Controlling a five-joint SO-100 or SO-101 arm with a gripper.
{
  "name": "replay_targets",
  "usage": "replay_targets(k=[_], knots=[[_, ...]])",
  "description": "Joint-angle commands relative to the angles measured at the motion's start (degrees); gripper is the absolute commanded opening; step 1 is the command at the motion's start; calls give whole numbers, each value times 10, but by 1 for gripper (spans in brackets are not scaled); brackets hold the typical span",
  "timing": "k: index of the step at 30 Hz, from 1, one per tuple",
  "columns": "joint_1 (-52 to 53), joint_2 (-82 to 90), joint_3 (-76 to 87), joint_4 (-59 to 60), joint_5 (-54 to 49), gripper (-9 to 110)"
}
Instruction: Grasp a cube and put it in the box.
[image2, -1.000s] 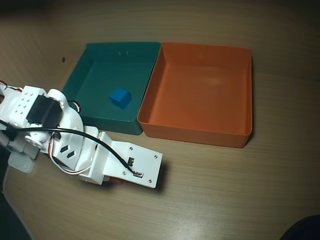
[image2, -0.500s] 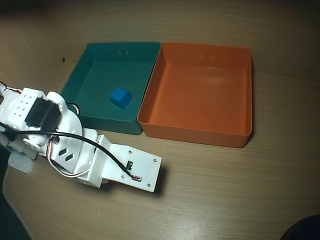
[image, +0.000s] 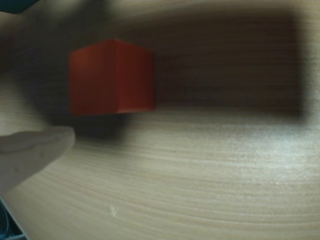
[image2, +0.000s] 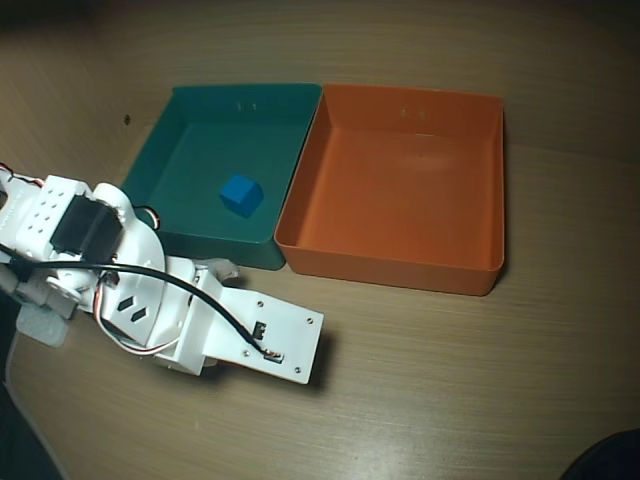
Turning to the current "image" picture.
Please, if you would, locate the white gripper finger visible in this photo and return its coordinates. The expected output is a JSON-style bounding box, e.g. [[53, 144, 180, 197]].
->
[[0, 126, 76, 199]]

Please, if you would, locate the orange cube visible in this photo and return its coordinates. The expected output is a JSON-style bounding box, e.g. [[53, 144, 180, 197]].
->
[[68, 38, 158, 117]]

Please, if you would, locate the teal plastic box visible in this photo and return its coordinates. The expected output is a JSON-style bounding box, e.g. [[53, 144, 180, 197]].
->
[[0, 0, 40, 15]]

